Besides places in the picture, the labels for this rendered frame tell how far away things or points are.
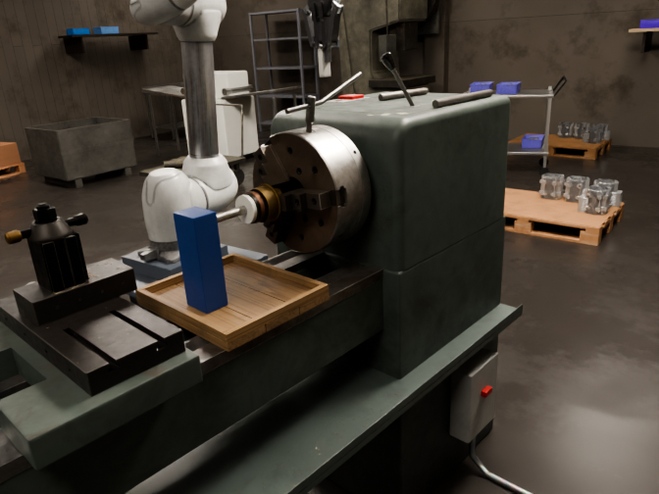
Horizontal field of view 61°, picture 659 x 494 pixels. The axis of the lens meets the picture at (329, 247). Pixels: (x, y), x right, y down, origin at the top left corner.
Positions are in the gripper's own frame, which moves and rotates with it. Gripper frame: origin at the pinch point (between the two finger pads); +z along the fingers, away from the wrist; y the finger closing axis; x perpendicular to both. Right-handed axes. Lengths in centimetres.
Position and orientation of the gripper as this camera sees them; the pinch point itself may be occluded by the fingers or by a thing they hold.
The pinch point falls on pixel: (324, 63)
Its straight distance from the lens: 152.5
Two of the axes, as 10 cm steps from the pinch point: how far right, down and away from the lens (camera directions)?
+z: 0.6, 9.3, 3.6
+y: 7.3, 2.0, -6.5
